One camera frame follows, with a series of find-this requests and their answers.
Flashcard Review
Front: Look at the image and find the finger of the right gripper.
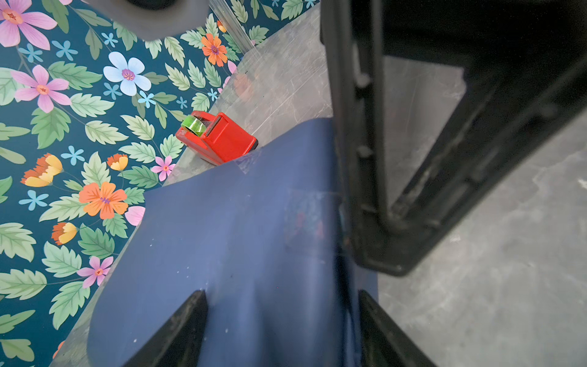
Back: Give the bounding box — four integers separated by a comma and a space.
320, 1, 586, 277

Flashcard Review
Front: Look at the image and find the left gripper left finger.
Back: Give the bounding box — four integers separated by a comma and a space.
124, 290, 208, 367

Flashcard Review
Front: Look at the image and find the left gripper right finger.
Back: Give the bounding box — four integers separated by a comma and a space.
359, 290, 436, 367

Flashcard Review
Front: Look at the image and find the light blue wrapping paper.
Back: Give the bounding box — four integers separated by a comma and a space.
87, 119, 377, 366

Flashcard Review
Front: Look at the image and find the red tape dispenser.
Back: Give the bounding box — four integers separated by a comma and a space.
175, 111, 258, 166

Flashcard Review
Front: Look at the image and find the green tape roll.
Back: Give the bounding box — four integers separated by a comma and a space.
181, 116, 207, 137

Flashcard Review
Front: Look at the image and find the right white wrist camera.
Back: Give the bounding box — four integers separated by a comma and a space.
87, 0, 210, 41

